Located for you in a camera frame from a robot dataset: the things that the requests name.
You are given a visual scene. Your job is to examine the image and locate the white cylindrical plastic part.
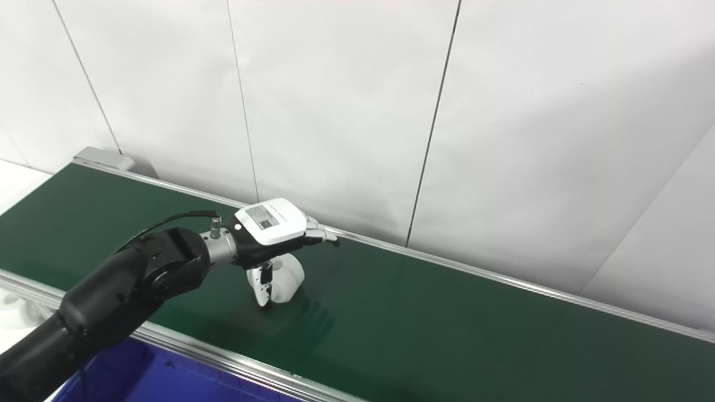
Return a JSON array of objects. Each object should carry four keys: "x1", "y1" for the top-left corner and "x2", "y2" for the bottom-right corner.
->
[{"x1": 247, "y1": 252, "x2": 306, "y2": 305}]

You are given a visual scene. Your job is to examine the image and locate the blue bin with white parts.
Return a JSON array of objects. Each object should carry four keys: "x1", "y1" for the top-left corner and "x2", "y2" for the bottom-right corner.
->
[{"x1": 51, "y1": 335, "x2": 305, "y2": 402}]

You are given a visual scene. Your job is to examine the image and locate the grey conveyor end housing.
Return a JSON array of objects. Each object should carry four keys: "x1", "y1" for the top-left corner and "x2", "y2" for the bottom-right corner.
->
[{"x1": 73, "y1": 146, "x2": 139, "y2": 172}]

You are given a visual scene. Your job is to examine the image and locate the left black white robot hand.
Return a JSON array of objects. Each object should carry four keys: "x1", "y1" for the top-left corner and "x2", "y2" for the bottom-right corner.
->
[{"x1": 223, "y1": 197, "x2": 340, "y2": 310}]

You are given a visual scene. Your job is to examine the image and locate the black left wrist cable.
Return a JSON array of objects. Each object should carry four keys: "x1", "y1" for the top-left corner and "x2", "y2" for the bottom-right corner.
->
[{"x1": 114, "y1": 210, "x2": 225, "y2": 256}]

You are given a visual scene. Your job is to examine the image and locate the aluminium conveyor leg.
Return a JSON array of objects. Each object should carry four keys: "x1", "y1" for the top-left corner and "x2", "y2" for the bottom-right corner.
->
[{"x1": 0, "y1": 290, "x2": 50, "y2": 331}]

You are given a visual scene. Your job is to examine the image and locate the green conveyor belt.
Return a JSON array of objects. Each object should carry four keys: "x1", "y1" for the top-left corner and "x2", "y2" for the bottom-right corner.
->
[
  {"x1": 0, "y1": 163, "x2": 715, "y2": 402},
  {"x1": 0, "y1": 156, "x2": 715, "y2": 402}
]

